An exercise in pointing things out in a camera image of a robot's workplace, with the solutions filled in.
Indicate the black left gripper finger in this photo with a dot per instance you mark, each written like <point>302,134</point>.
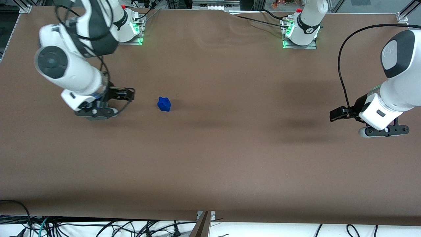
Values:
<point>349,112</point>
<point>337,114</point>

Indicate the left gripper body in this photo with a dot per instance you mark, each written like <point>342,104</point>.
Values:
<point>359,106</point>

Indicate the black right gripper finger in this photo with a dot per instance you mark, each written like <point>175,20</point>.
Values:
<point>112,93</point>
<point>129,93</point>

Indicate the small blue plastic part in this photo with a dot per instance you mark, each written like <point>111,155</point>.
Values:
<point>163,104</point>

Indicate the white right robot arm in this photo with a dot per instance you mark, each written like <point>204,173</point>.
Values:
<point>79,74</point>

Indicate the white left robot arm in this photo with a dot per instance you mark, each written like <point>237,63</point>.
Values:
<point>403,89</point>

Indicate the brown table cover sheet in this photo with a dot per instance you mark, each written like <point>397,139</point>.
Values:
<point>210,148</point>

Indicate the grey equipment box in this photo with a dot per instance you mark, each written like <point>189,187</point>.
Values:
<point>213,5</point>

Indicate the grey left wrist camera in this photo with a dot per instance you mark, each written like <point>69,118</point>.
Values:
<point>383,131</point>

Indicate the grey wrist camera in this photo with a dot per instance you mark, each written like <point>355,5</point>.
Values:
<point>383,131</point>
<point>95,114</point>

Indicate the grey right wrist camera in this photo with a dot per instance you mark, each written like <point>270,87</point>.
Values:
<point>95,114</point>

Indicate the aluminium frame corner bracket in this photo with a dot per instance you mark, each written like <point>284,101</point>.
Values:
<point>403,16</point>
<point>25,8</point>

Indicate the small metal edge bracket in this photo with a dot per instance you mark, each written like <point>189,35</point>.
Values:
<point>213,214</point>

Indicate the dark table support post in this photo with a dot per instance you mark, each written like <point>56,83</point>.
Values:
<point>202,227</point>

